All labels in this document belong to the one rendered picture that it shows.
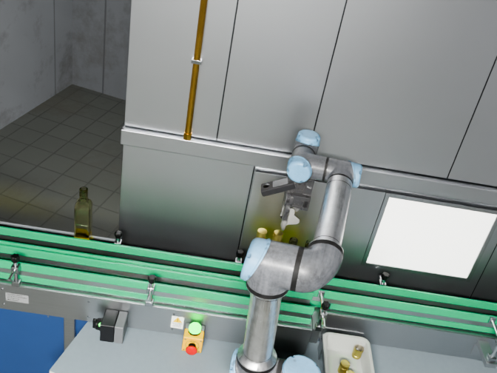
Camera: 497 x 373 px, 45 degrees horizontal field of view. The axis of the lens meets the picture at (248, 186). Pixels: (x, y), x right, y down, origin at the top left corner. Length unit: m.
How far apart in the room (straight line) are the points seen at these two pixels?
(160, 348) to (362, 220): 0.85
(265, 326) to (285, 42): 0.86
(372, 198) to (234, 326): 0.67
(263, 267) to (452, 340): 1.11
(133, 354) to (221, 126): 0.84
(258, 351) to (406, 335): 0.81
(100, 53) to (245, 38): 3.51
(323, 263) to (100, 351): 0.96
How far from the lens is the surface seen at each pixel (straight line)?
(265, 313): 1.64
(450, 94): 2.08
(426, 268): 2.43
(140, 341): 2.23
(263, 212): 2.21
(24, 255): 2.28
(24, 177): 4.35
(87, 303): 2.23
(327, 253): 1.55
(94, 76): 5.48
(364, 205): 2.21
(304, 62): 1.96
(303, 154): 1.82
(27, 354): 2.53
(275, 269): 1.52
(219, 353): 2.23
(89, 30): 5.35
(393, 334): 2.39
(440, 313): 2.37
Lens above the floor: 2.43
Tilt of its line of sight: 33 degrees down
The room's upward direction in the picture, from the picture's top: 11 degrees clockwise
